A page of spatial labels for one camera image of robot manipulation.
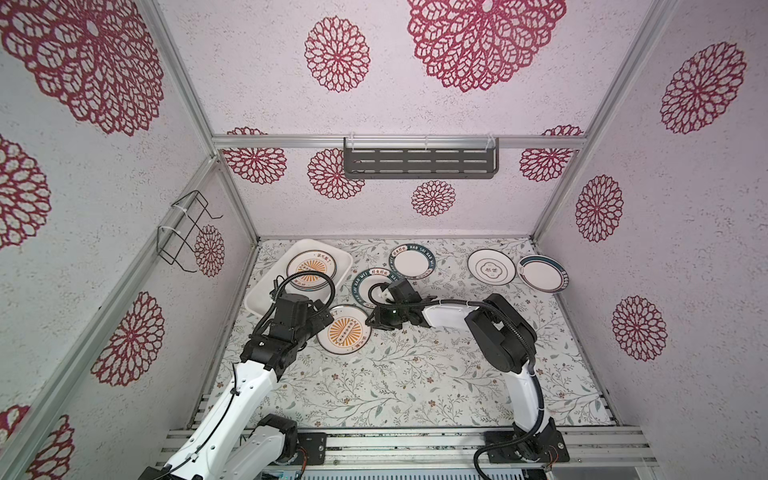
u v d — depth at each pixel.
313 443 0.75
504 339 0.55
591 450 0.76
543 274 1.10
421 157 0.94
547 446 0.65
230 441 0.42
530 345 0.56
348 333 0.94
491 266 1.13
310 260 1.09
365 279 1.07
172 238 0.73
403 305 0.80
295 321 0.60
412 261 1.13
